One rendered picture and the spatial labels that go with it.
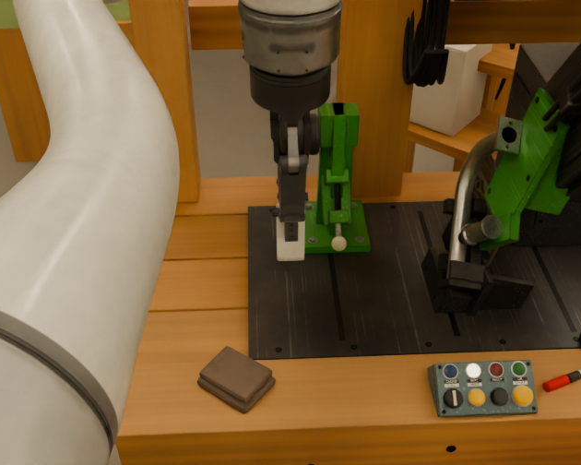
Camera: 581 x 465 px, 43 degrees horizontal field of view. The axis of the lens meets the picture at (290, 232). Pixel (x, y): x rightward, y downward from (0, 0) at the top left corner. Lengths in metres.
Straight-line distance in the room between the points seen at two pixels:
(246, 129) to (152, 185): 3.24
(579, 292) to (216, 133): 2.41
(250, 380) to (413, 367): 0.27
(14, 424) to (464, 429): 1.00
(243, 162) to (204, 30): 1.87
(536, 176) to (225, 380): 0.56
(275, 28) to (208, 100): 3.20
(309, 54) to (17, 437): 0.48
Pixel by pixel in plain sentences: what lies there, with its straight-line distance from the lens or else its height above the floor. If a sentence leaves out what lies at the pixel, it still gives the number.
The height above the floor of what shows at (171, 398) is 0.90.
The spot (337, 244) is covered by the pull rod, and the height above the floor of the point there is 0.95.
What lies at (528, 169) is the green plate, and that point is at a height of 1.18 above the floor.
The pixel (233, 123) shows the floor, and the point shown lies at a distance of 3.61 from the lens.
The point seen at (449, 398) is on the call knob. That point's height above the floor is 0.94.
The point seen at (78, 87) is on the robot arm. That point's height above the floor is 1.64.
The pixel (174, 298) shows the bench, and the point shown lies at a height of 0.88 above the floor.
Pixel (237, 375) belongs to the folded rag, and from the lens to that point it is 1.16.
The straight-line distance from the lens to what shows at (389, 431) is 1.16.
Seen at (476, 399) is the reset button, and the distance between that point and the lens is 1.16.
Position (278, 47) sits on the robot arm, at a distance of 0.64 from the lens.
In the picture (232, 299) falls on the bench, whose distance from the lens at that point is 1.35.
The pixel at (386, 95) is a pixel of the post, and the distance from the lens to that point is 1.47.
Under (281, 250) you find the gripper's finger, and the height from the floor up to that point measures 1.29.
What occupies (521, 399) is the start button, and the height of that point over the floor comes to 0.93.
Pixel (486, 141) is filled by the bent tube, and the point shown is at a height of 1.17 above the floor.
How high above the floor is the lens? 1.81
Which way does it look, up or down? 39 degrees down
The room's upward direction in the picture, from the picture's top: straight up
